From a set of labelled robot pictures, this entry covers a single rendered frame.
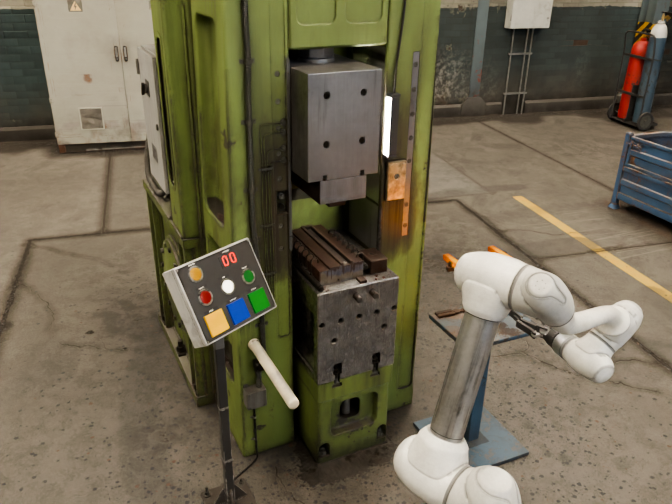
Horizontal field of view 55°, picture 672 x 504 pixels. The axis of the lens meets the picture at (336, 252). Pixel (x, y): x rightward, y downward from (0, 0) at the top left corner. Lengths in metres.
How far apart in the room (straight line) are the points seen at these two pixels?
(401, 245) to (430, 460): 1.24
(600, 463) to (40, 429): 2.70
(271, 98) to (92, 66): 5.37
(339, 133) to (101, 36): 5.45
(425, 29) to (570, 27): 7.51
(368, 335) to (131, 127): 5.47
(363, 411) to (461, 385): 1.28
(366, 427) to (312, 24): 1.79
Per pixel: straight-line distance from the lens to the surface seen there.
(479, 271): 1.79
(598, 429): 3.58
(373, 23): 2.56
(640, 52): 9.70
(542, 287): 1.70
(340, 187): 2.47
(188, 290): 2.18
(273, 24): 2.39
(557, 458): 3.34
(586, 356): 2.25
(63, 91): 7.76
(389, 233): 2.85
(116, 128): 7.81
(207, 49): 2.71
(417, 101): 2.72
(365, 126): 2.45
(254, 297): 2.32
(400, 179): 2.75
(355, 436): 3.10
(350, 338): 2.74
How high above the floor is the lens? 2.17
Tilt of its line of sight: 26 degrees down
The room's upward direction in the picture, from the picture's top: 1 degrees clockwise
